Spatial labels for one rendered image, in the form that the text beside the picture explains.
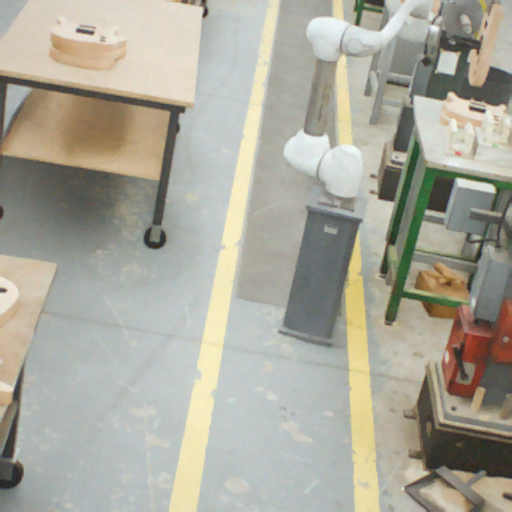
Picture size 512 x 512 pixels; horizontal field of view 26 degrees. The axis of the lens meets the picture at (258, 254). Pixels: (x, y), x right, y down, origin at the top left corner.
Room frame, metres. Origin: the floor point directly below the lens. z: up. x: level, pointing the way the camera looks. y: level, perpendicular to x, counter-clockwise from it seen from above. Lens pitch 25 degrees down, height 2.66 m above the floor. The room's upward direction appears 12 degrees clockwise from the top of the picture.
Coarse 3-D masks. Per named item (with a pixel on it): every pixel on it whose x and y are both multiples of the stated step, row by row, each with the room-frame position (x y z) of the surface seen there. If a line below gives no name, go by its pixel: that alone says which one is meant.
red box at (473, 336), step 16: (464, 320) 4.09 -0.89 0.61; (480, 320) 4.10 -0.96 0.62; (464, 336) 3.99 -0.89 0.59; (480, 336) 3.99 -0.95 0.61; (448, 352) 4.15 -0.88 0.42; (464, 352) 3.98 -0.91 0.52; (480, 352) 3.99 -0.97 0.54; (448, 368) 4.07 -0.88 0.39; (480, 368) 3.99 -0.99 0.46; (448, 384) 3.98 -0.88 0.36; (464, 384) 3.99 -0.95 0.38
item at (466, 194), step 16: (464, 192) 4.27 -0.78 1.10; (480, 192) 4.28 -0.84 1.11; (448, 208) 4.34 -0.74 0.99; (464, 208) 4.27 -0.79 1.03; (480, 208) 4.28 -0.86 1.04; (448, 224) 4.27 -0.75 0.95; (464, 224) 4.28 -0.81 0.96; (480, 224) 4.28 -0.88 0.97; (480, 240) 4.24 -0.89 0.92; (496, 240) 4.16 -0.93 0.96
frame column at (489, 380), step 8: (504, 296) 4.03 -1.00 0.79; (496, 320) 4.04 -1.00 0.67; (488, 360) 4.01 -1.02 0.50; (488, 368) 4.01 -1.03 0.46; (496, 368) 4.01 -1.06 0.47; (504, 368) 4.02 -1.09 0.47; (488, 376) 4.01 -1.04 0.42; (496, 376) 4.01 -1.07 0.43; (504, 376) 4.02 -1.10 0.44; (480, 384) 4.01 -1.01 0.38; (488, 384) 4.01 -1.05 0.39; (496, 384) 4.01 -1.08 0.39; (504, 384) 4.01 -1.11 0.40; (488, 392) 4.00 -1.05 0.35; (496, 392) 4.01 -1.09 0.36; (504, 392) 4.01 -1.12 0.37; (488, 400) 3.99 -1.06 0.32; (496, 400) 4.00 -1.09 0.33
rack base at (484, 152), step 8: (480, 128) 5.46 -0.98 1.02; (480, 136) 5.32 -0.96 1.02; (496, 136) 5.37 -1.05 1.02; (472, 144) 5.39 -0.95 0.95; (480, 144) 5.20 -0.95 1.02; (488, 144) 5.22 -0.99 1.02; (480, 152) 5.20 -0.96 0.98; (488, 152) 5.20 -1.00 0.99; (496, 152) 5.20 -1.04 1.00; (504, 152) 5.20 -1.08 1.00; (480, 160) 5.20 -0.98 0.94; (488, 160) 5.20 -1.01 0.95; (496, 160) 5.20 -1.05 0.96; (504, 160) 5.20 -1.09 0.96
